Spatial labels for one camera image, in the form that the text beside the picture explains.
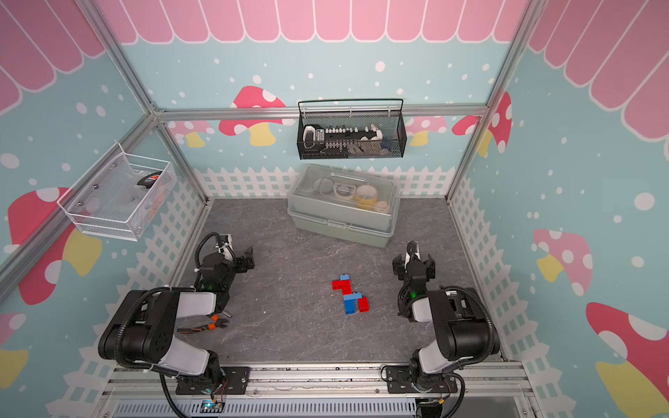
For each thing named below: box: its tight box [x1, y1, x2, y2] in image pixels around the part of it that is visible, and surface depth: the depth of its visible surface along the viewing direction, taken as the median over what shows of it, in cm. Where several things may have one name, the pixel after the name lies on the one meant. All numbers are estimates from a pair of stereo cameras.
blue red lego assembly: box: [331, 273, 370, 316], surface depth 91 cm
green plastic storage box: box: [287, 163, 401, 249], surface depth 98 cm
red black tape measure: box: [136, 170, 163, 189], surface depth 81 cm
